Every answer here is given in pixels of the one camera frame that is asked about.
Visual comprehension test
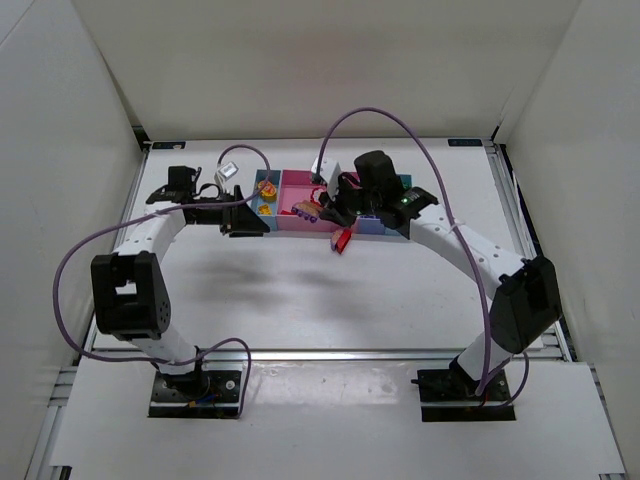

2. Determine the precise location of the large pink bin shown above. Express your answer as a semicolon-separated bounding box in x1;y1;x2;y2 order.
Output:
278;169;338;233

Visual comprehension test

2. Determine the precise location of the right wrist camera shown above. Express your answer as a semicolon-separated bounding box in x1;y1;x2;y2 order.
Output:
311;157;342;199

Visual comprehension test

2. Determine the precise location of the red heart lego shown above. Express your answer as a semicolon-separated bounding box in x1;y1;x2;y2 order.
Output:
310;186;326;204

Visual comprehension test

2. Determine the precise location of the yellow curved lego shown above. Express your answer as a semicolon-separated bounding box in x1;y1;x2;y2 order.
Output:
258;204;272;216

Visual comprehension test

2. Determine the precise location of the purple butterfly lego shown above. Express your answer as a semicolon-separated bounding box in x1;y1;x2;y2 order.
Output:
330;229;345;250

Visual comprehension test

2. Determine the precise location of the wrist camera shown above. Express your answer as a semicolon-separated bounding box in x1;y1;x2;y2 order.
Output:
214;162;239;184
311;157;342;199

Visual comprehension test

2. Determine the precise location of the light blue right bin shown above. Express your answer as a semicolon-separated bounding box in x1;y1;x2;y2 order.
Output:
398;174;413;190

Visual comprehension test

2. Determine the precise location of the dark blue bin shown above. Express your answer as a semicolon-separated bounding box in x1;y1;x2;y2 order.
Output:
353;215;386;235

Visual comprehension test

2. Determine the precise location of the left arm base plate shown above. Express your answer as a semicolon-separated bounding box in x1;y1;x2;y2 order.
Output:
147;362;245;420

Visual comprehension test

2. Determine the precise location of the light blue bin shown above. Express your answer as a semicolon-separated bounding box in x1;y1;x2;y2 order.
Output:
251;169;282;233
398;174;413;190

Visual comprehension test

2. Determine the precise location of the light blue left bin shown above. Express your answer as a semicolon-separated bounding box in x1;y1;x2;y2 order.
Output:
251;169;282;233

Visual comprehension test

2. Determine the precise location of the red lego brick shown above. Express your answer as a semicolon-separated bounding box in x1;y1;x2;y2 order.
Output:
331;229;352;254

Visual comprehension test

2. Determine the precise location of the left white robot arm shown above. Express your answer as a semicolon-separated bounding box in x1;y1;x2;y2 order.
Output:
91;166;270;377

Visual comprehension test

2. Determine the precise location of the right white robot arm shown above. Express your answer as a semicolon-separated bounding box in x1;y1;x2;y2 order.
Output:
311;150;562;390

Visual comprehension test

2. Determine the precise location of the yellow pineapple lego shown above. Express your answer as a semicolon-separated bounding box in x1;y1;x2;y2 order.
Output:
257;180;278;202

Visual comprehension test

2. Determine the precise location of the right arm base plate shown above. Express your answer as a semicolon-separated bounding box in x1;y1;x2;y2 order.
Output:
411;369;516;423

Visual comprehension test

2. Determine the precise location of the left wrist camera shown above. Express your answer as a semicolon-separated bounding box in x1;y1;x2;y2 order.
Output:
214;162;239;184

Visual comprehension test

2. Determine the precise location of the purple brown lego piece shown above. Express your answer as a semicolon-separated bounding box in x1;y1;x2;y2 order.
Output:
290;200;323;223

